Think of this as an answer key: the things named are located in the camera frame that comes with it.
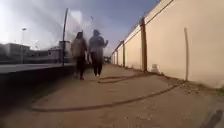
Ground person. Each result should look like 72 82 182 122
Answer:
87 29 110 78
70 30 89 81

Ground long beige wall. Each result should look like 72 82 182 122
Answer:
110 0 224 90

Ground thin dark pole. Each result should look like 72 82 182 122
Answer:
61 7 70 67

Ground low dark wall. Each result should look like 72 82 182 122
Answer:
0 63 78 101

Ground brown dirt path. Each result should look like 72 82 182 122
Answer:
0 63 224 128

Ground low grey buildings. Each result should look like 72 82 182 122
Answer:
0 40 73 65

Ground street lamp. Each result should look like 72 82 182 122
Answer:
20 27 28 65

